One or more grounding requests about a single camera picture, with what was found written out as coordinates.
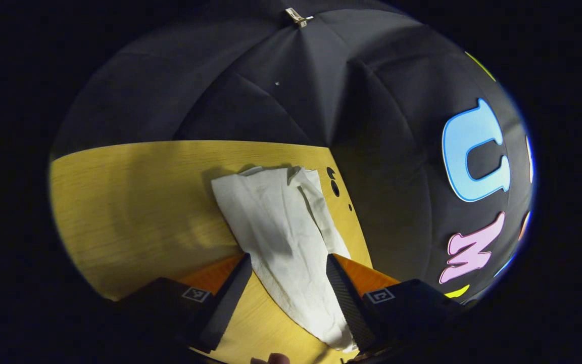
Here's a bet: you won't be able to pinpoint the black backdrop cloth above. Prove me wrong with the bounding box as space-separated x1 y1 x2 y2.
51 0 535 306

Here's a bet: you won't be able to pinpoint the silver metal backdrop clip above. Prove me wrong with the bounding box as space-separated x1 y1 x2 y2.
285 8 314 28

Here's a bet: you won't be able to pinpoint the white jeans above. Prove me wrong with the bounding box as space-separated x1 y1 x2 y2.
211 166 360 353

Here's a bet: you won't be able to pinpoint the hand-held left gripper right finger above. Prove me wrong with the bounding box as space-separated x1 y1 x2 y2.
325 253 467 354

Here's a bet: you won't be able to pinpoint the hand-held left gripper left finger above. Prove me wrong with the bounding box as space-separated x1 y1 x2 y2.
118 253 253 354

